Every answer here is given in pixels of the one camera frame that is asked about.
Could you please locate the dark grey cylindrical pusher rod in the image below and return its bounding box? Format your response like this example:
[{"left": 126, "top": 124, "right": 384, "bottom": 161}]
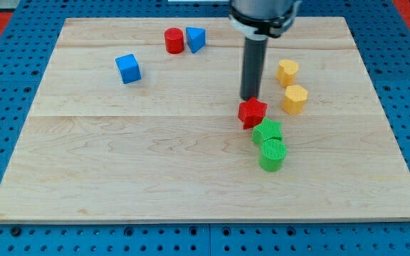
[{"left": 240, "top": 38, "right": 268, "bottom": 101}]

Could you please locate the yellow heart block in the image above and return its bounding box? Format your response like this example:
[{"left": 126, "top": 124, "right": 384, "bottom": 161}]
[{"left": 275, "top": 59, "right": 299, "bottom": 88}]

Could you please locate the red star block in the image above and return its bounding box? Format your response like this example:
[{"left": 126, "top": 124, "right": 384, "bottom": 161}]
[{"left": 238, "top": 97, "right": 268, "bottom": 129}]

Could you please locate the blue triangle block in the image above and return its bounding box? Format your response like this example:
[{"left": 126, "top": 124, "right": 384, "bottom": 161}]
[{"left": 186, "top": 27, "right": 206, "bottom": 53}]

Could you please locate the yellow hexagon block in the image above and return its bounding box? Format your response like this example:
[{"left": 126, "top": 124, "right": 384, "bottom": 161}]
[{"left": 281, "top": 85, "right": 308, "bottom": 114}]

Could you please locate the green star block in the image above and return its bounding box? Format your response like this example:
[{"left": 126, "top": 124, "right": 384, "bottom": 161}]
[{"left": 251, "top": 117, "right": 283, "bottom": 146}]

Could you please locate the red cylinder block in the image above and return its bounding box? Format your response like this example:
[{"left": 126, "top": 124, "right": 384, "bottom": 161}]
[{"left": 164, "top": 28, "right": 184, "bottom": 54}]

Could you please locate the green cylinder block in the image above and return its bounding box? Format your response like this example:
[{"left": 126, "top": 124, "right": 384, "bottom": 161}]
[{"left": 258, "top": 139, "right": 287, "bottom": 172}]

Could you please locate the blue cube block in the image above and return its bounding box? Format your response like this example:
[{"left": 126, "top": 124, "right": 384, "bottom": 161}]
[{"left": 115, "top": 54, "right": 142, "bottom": 84}]

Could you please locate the light wooden board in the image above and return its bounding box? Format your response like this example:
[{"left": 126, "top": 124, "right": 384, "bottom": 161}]
[{"left": 0, "top": 17, "right": 410, "bottom": 224}]

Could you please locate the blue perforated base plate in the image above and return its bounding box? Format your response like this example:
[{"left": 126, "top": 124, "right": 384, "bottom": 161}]
[{"left": 0, "top": 1, "right": 410, "bottom": 255}]

